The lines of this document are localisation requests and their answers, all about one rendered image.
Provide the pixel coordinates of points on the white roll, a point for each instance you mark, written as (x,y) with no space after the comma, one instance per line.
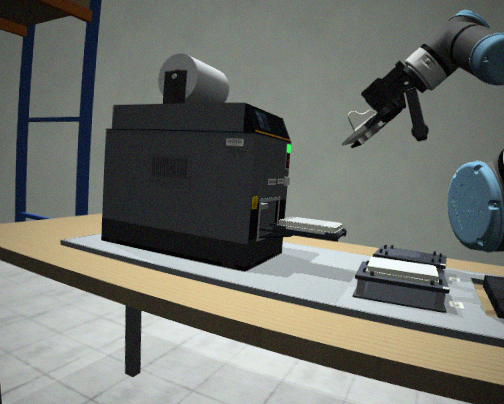
(204,84)

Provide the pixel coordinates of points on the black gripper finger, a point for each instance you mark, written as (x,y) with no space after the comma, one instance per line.
(369,134)
(359,126)

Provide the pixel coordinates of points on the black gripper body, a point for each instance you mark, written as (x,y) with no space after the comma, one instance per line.
(379,95)

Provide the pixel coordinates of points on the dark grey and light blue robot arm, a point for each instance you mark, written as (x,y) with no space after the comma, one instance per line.
(476,192)

